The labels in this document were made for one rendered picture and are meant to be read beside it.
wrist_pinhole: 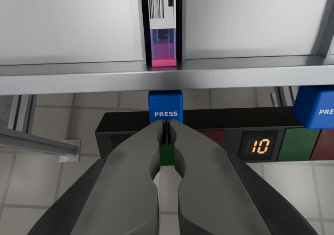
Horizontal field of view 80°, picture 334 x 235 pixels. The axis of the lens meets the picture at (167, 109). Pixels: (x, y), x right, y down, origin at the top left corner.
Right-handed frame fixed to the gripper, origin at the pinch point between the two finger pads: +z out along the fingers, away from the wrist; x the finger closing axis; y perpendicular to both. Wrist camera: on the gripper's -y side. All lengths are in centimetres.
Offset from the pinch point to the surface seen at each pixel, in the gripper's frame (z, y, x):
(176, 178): 46, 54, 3
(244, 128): 2.8, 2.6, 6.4
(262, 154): 2.8, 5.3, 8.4
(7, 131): 29, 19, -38
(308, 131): 2.7, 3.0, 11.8
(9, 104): 68, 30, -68
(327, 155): 2.7, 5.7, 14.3
